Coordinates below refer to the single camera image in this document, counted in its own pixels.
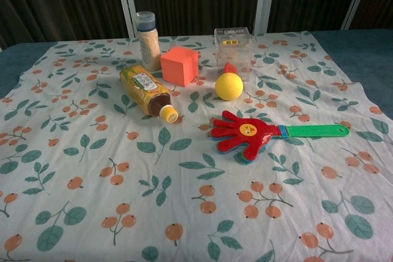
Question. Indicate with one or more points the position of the yellow foam ball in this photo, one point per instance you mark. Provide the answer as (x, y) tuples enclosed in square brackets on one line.
[(229, 86)]

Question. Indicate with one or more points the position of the floral fruit-print tablecloth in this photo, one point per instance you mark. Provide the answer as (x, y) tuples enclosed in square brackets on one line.
[(92, 167)]

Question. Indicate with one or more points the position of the yellow snack box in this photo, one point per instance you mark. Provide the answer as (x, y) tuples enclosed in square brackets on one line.
[(139, 85)]

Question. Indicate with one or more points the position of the clear spice jar blue cap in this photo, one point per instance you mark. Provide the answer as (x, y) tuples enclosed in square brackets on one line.
[(149, 50)]

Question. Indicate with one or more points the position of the orange foam cube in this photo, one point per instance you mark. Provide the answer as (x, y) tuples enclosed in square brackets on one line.
[(177, 68)]

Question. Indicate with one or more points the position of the clear plastic box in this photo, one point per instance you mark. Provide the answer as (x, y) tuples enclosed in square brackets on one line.
[(234, 48)]

